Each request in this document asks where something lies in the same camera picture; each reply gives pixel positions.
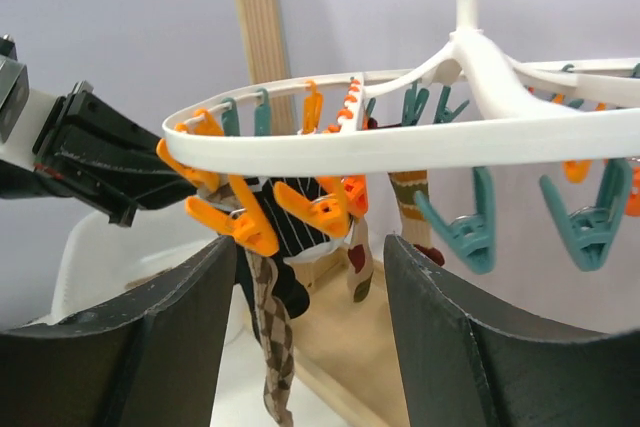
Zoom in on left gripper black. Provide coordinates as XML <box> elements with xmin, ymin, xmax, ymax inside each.
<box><xmin>33</xmin><ymin>81</ymin><xmax>196</xmax><ymax>227</ymax></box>

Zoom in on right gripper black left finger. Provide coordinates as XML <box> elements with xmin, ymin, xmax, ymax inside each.
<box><xmin>1</xmin><ymin>238</ymin><xmax>236</xmax><ymax>426</ymax></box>

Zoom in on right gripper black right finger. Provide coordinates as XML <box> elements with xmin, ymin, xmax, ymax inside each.
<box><xmin>384</xmin><ymin>235</ymin><xmax>639</xmax><ymax>426</ymax></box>

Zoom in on brown argyle sock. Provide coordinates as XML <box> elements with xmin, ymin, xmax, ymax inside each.
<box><xmin>198</xmin><ymin>175</ymin><xmax>295</xmax><ymax>426</ymax></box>

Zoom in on white round clip hanger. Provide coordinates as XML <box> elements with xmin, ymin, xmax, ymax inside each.
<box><xmin>154</xmin><ymin>0</ymin><xmax>640</xmax><ymax>273</ymax></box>

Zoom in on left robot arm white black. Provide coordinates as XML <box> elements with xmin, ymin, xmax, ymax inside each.
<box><xmin>1</xmin><ymin>81</ymin><xmax>196</xmax><ymax>227</ymax></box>

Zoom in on wooden hanger stand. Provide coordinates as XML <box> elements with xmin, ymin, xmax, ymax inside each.
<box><xmin>227</xmin><ymin>0</ymin><xmax>436</xmax><ymax>427</ymax></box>

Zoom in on brown sock clipped on hanger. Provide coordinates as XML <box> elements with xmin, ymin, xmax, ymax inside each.
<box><xmin>389</xmin><ymin>170</ymin><xmax>445</xmax><ymax>266</ymax></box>

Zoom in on white plastic tub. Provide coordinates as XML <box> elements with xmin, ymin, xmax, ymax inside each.
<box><xmin>34</xmin><ymin>205</ymin><xmax>216</xmax><ymax>339</ymax></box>

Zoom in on black sock white stripes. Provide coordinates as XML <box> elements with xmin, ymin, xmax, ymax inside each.
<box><xmin>235</xmin><ymin>177</ymin><xmax>345</xmax><ymax>339</ymax></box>

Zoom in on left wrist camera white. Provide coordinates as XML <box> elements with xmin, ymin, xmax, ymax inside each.
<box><xmin>1</xmin><ymin>34</ymin><xmax>62</xmax><ymax>172</ymax></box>

